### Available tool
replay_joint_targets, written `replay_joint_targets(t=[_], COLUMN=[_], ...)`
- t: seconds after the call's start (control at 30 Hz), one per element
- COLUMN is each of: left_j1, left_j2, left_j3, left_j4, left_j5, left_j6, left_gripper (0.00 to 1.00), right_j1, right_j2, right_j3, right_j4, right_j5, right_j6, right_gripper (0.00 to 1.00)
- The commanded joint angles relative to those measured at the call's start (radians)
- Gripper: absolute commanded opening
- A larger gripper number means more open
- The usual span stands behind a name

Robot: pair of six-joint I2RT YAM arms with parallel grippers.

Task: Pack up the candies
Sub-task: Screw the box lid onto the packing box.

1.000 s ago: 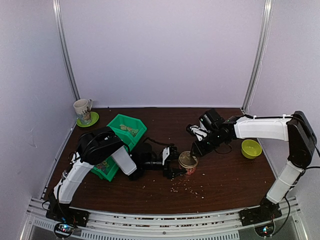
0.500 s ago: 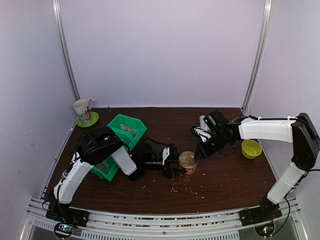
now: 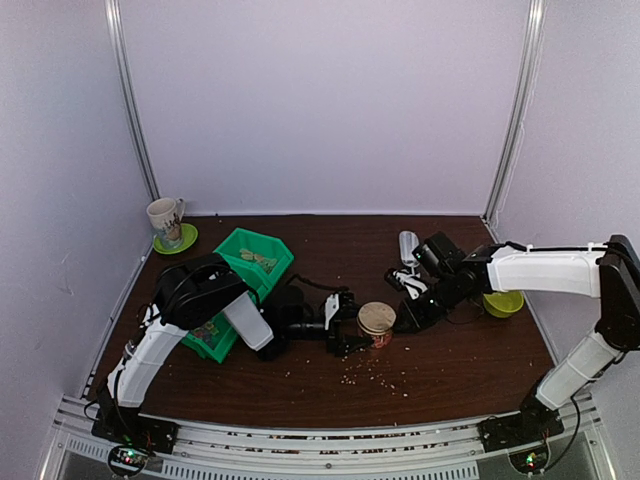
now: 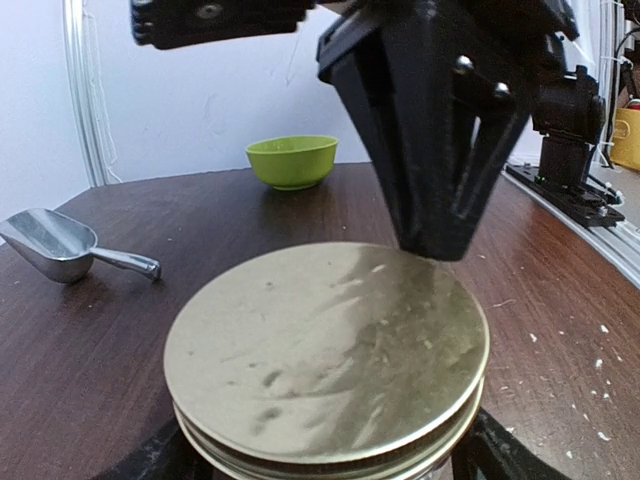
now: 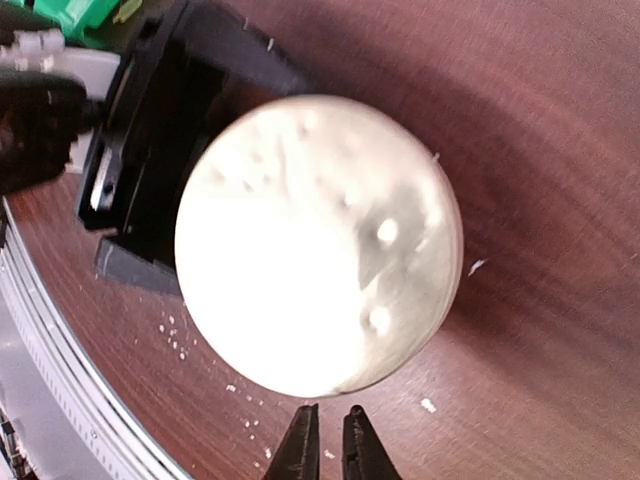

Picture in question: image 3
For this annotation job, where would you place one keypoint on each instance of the clear plastic jar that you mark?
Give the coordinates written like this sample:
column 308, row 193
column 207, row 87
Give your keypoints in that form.
column 378, row 341

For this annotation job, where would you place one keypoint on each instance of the gold jar lid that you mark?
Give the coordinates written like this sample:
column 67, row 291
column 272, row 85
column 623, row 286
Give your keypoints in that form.
column 376, row 318

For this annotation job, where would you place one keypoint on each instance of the aluminium front rail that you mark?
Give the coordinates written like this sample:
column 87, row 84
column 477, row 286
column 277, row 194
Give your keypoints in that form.
column 443, row 450

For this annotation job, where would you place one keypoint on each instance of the white ceramic mug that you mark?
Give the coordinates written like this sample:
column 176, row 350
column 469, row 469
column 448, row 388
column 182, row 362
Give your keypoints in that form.
column 165, row 216

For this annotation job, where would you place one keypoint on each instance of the star candies pile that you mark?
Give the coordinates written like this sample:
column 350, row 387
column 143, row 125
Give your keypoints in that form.
column 210, row 334

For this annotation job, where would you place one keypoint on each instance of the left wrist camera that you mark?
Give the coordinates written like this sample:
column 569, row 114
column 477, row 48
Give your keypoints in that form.
column 288, row 305

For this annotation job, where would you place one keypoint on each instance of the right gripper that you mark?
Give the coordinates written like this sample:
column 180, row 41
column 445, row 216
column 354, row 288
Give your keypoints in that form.
column 414, row 319

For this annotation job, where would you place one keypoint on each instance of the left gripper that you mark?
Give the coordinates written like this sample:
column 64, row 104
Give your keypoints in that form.
column 338, row 314

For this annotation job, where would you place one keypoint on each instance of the green bowl right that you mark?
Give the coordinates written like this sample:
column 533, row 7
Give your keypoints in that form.
column 503, row 305

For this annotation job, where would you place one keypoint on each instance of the green bin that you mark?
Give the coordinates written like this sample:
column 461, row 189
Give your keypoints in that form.
column 222, row 349

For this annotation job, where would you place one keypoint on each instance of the green bowl behind bins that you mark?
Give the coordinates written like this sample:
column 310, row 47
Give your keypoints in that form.
column 190, row 235

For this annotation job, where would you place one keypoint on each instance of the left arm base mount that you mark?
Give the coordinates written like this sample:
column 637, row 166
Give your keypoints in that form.
column 148, row 434

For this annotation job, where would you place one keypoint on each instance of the metal scoop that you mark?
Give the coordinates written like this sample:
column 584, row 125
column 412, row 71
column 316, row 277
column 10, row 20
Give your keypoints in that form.
column 408, row 242

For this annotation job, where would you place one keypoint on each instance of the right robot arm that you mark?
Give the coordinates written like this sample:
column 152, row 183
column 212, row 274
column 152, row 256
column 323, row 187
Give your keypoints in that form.
column 608, row 272

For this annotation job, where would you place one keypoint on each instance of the green bin compartment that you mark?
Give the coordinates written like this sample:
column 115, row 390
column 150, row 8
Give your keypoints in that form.
column 251, row 273

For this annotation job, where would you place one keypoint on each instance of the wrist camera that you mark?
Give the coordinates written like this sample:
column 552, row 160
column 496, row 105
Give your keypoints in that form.
column 438, row 255
column 288, row 305

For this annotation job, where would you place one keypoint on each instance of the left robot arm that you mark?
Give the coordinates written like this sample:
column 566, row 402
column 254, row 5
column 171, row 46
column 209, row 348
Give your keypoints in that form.
column 189, row 295

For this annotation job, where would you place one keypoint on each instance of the left aluminium corner post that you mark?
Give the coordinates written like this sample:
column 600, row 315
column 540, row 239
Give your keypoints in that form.
column 117, row 36

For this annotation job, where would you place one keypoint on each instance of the yellow candies pile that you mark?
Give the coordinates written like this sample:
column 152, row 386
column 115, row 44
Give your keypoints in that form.
column 267, row 264

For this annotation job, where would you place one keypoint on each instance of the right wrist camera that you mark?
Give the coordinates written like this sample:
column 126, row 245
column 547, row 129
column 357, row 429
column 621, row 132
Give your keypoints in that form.
column 438, row 255

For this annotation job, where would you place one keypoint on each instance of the right aluminium corner post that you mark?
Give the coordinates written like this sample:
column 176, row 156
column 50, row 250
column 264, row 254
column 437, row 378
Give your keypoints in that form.
column 524, row 87

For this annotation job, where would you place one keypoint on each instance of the aluminium corner post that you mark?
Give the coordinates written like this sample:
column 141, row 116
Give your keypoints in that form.
column 524, row 87
column 117, row 36

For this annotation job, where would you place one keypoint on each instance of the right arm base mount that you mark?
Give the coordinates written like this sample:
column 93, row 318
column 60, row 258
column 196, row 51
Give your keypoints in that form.
column 515, row 430

